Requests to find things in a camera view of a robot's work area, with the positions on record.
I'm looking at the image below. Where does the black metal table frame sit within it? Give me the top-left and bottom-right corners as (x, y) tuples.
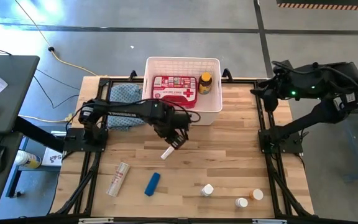
(50, 68), (315, 224)

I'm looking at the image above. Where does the white flat bracket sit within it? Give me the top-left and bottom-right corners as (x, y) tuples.
(252, 218), (288, 224)
(78, 217), (115, 224)

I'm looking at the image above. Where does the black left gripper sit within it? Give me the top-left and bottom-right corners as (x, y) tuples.
(154, 107), (194, 151)

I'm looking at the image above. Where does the small white tube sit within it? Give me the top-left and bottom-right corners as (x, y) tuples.
(160, 146), (176, 161)

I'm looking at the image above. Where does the grey desk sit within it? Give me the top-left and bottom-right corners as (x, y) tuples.
(0, 55), (65, 211)

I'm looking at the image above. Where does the blue bandage roll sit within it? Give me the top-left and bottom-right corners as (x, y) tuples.
(144, 172), (162, 197)

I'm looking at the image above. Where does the white yellow spray can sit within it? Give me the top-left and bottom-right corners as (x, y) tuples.
(13, 149), (42, 170)

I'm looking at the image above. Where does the yellow-capped brown pill bottle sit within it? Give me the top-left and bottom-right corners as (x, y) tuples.
(198, 72), (213, 95)

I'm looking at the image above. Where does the red first aid kit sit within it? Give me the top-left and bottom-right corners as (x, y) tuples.
(152, 75), (198, 109)

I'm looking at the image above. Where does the white perforated plastic basket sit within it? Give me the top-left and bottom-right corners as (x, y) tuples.
(141, 56), (223, 126)

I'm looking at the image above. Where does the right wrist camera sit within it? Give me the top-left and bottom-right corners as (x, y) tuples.
(271, 61), (293, 82)

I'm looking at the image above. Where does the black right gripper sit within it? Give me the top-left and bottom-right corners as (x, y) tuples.
(250, 79), (291, 113)

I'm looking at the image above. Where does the white cardboard box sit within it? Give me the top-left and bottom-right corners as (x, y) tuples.
(40, 147), (64, 167)

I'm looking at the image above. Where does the clear tube red print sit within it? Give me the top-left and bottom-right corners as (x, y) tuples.
(106, 161), (131, 198)

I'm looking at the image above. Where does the blue patterned cloth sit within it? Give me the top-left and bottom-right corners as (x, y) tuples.
(106, 83), (147, 131)

